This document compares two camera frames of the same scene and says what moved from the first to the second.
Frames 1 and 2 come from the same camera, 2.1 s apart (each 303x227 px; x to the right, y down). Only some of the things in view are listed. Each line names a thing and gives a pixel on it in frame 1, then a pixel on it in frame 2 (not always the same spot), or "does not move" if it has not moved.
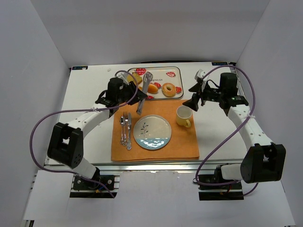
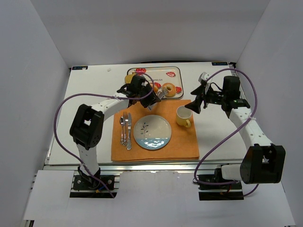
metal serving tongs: (147, 76) to (160, 94)
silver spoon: (122, 122) does not move
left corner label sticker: (79, 67) does not move
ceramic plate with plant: (152, 132) does not move
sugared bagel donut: (169, 90) does not move
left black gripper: (132, 92) to (149, 100)
